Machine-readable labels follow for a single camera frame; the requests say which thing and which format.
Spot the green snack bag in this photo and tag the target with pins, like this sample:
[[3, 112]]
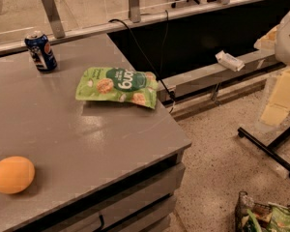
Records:
[[118, 85]]

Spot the metal railing post left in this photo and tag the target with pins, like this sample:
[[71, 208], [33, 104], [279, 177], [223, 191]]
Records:
[[53, 18]]

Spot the grey table drawer unit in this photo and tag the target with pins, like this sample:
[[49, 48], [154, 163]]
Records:
[[139, 203]]

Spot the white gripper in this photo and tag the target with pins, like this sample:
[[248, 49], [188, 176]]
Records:
[[288, 40]]

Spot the black stand base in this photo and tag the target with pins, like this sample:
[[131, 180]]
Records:
[[271, 150]]

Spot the white small box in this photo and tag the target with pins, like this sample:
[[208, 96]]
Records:
[[229, 61]]

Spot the green bag in basket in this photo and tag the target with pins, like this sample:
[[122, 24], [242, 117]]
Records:
[[271, 218]]

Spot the blue pepsi can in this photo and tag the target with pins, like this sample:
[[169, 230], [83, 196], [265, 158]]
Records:
[[41, 52]]

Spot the black wire basket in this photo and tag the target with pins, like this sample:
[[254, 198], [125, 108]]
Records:
[[244, 203]]

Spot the orange fruit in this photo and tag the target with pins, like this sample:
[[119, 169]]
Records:
[[16, 174]]

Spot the metal railing post middle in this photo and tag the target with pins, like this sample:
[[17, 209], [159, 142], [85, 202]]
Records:
[[134, 11]]

